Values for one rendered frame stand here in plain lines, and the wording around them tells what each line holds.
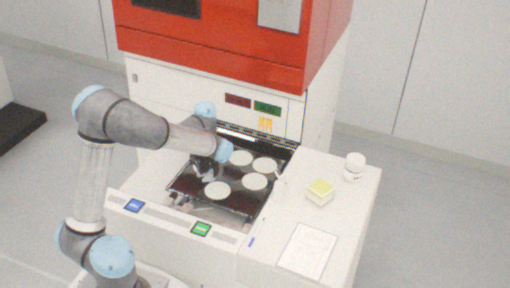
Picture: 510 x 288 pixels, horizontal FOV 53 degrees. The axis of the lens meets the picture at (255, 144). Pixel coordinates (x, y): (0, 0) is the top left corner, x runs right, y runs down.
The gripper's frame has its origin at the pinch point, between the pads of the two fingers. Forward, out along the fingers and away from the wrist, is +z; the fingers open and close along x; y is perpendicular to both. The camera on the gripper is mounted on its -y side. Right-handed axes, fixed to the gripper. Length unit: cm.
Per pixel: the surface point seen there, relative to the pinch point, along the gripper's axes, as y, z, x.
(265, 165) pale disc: -23.5, 1.3, 4.9
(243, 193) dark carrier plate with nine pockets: -6.1, 1.4, 12.6
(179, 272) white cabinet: 27.5, 15.8, 19.2
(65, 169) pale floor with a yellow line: 14, 91, -147
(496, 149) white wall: -215, 71, 23
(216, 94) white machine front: -20.0, -19.0, -24.4
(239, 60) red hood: -21.5, -40.2, -11.2
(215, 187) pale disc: 0.5, 1.3, 3.4
